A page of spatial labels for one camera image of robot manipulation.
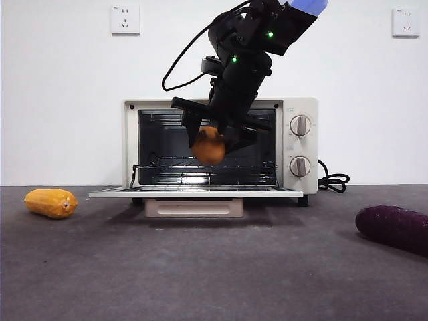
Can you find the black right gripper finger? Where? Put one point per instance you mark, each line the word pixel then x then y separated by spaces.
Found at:
pixel 192 123
pixel 237 138

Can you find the brown round potato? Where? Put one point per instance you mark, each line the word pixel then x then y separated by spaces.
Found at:
pixel 207 150

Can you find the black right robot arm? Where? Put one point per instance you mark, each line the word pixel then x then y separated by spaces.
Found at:
pixel 250 40

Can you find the cream Toshiba toaster oven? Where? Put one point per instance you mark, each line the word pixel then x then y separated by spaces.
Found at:
pixel 301 147

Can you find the cream oven knob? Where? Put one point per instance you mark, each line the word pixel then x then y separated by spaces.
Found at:
pixel 300 126
pixel 300 166

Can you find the purple sweet potato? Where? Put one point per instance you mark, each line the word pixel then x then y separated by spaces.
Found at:
pixel 394 229

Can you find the yellow corn cob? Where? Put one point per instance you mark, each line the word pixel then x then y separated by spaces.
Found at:
pixel 47 204

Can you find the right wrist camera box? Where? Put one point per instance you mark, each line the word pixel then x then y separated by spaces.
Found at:
pixel 210 64

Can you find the white wall socket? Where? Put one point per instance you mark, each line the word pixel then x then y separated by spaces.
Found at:
pixel 125 20
pixel 405 22

